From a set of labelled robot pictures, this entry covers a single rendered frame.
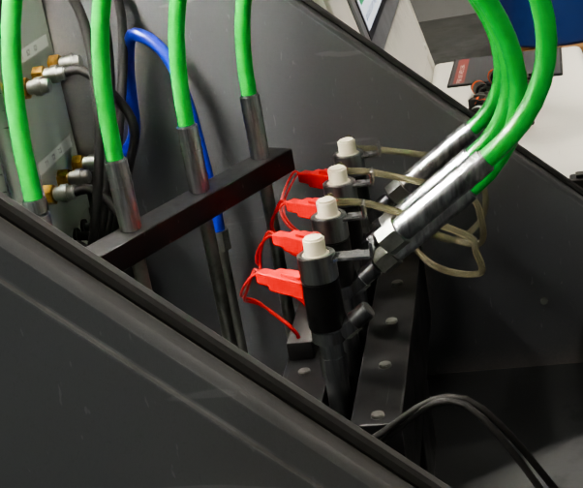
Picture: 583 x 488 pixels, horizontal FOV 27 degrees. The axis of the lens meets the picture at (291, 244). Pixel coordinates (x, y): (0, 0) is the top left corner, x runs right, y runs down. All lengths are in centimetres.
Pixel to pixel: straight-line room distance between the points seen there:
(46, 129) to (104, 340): 64
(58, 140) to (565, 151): 57
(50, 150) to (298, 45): 25
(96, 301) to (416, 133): 68
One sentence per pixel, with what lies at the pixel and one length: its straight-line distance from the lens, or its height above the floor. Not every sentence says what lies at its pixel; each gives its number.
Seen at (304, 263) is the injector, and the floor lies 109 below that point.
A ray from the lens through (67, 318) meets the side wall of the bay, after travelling 53.
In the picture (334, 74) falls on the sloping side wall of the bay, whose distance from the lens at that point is 115.
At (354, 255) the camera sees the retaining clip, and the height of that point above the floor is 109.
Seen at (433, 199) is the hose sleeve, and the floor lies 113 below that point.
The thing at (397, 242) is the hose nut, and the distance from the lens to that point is 85.
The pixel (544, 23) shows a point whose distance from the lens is 81.
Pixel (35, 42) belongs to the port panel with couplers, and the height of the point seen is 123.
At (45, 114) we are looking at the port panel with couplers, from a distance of 116.
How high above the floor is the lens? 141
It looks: 20 degrees down
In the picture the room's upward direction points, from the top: 10 degrees counter-clockwise
